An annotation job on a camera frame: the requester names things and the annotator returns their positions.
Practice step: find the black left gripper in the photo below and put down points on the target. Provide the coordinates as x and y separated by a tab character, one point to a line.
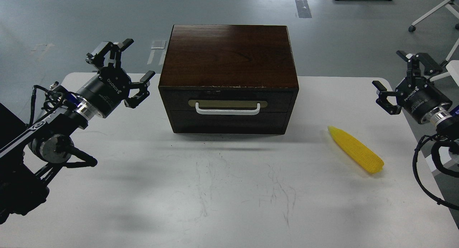
111	84

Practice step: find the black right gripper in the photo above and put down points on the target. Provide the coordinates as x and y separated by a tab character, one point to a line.
418	98

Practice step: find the grey floor tape strip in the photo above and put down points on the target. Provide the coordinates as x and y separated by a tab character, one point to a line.
303	9

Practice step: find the yellow plastic corn cob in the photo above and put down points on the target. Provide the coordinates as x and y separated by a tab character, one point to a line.
356	150

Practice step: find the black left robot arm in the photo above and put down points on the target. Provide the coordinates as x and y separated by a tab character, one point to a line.
33	153

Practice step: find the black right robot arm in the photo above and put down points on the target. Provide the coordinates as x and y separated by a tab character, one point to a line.
446	124

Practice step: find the dark wooden drawer cabinet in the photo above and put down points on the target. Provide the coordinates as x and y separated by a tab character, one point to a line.
229	58

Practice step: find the wooden drawer with white handle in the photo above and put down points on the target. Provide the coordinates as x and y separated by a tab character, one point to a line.
176	100

